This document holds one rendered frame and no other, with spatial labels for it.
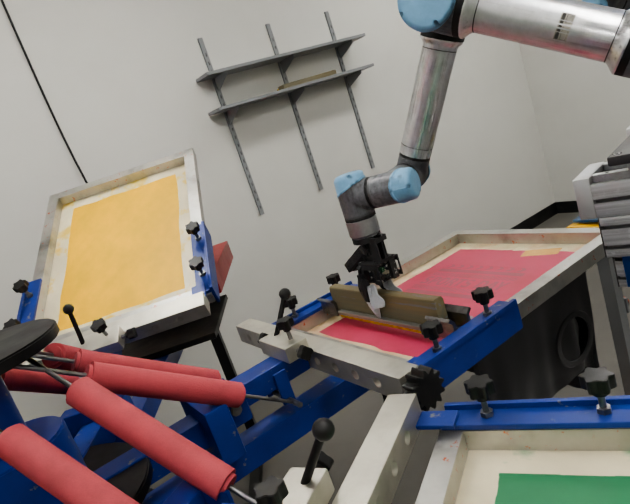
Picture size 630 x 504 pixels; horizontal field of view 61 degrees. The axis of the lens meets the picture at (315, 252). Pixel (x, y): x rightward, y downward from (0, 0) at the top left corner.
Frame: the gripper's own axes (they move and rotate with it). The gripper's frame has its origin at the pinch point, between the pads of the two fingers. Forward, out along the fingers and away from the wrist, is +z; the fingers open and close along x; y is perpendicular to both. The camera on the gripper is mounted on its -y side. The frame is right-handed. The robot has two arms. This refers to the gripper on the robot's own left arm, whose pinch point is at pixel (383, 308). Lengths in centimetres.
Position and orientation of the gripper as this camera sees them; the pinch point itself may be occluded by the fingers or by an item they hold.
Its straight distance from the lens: 137.1
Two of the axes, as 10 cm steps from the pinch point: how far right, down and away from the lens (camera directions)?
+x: 7.8, -3.8, 4.9
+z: 3.1, 9.2, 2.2
